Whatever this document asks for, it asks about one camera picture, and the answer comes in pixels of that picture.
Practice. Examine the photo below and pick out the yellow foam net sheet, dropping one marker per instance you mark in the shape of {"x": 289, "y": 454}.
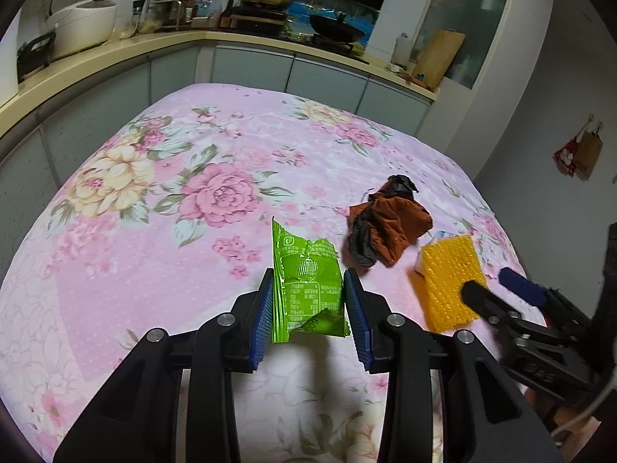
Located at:
{"x": 446, "y": 265}

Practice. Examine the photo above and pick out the brown hanging paper bag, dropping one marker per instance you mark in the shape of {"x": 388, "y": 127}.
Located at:
{"x": 588, "y": 152}

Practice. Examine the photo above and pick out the brown and black bag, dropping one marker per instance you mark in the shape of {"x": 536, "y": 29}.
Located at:
{"x": 390, "y": 220}

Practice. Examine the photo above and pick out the white rice cooker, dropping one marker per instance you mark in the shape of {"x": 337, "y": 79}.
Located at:
{"x": 81, "y": 25}

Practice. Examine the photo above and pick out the white plastic jug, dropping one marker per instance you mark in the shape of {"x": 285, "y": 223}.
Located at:
{"x": 403, "y": 47}

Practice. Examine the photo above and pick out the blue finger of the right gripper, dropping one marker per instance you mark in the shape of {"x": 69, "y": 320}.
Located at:
{"x": 519, "y": 285}

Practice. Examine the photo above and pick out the black wok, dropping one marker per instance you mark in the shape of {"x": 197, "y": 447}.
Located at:
{"x": 336, "y": 29}

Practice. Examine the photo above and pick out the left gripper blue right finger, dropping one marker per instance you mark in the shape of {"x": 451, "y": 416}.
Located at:
{"x": 359, "y": 325}

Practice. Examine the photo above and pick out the wooden cutting board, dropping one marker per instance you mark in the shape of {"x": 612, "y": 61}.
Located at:
{"x": 437, "y": 58}

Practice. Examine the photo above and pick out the red hanging ornament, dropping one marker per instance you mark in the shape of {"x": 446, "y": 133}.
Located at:
{"x": 564, "y": 157}

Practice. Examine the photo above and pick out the green snack wrapper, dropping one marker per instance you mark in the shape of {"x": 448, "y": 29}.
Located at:
{"x": 307, "y": 287}

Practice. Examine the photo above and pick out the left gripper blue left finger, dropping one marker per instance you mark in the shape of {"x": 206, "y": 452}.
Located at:
{"x": 261, "y": 320}

